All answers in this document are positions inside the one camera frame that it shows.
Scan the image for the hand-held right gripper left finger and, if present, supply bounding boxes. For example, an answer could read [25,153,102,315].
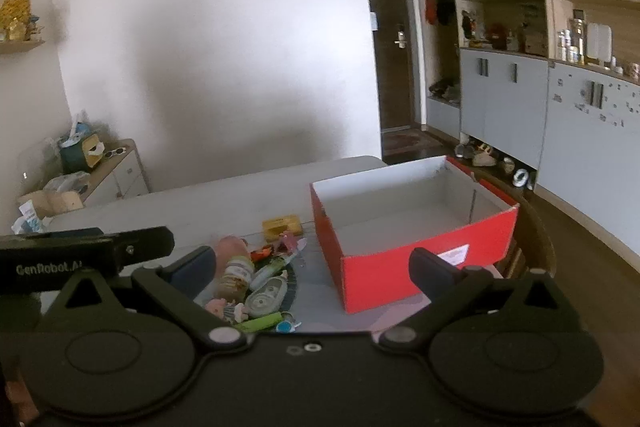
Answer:
[42,246,248,350]

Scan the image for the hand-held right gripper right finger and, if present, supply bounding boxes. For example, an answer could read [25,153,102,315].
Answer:
[372,248,561,353]

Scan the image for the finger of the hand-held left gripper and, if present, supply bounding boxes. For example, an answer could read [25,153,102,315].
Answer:
[102,227,176,265]

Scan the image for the small glass jar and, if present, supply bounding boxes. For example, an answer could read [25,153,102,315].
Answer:
[216,253,255,300]

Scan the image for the red cardboard box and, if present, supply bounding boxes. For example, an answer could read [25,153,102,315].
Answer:
[309,155,521,314]

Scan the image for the green white correction tape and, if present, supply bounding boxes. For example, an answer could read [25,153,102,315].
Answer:
[244,276,290,319]

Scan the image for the yellow carton box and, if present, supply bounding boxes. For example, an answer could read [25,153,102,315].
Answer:
[262,216,303,242]

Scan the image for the blue white packet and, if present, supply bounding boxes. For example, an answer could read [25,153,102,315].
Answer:
[11,201,51,235]

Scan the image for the pink tube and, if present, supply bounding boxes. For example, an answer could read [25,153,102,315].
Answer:
[214,234,251,265]

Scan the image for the brown cardboard box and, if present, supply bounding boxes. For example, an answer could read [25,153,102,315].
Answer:
[17,189,85,220]

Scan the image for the white wooden sideboard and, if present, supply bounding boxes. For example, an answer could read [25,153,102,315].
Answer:
[15,138,151,228]

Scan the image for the clear plastic bag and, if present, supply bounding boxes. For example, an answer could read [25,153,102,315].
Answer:
[44,171,92,195]

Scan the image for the green lighter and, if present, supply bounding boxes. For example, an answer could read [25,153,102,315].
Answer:
[234,312,283,334]

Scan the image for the pink toy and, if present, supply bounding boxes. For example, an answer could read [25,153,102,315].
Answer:
[277,231,308,255]

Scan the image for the teal tissue box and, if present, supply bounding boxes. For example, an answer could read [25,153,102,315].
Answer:
[59,132,105,172]

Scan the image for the wooden chair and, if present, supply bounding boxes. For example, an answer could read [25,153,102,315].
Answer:
[477,177,556,280]

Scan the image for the patterned doormat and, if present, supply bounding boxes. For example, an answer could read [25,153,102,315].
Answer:
[382,130,436,154]

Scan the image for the grey shoe bench cabinet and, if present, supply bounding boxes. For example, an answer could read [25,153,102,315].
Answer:
[426,96,462,140]

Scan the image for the grey two-door lower cabinet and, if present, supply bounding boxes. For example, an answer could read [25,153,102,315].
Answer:
[459,47,551,170]

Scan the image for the large grey stickered cabinet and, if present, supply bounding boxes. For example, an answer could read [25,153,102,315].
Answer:
[537,59,640,268]

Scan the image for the dark wooden door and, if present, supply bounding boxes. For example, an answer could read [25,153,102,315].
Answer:
[361,0,416,130]

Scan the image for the yellow ornament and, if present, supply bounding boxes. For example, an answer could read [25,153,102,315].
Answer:
[0,0,36,42]

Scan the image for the assorted shelf knickknacks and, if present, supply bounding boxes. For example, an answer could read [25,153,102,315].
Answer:
[460,4,548,56]

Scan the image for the tall glass jar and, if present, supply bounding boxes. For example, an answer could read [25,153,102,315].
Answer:
[570,18,588,62]

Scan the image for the white plastic container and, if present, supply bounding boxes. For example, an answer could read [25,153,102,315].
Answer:
[586,23,613,68]

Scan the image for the wooden open shelf unit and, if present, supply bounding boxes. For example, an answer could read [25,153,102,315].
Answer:
[545,0,640,82]

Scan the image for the wooden wall shelf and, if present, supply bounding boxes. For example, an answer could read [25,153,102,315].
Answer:
[0,38,46,55]

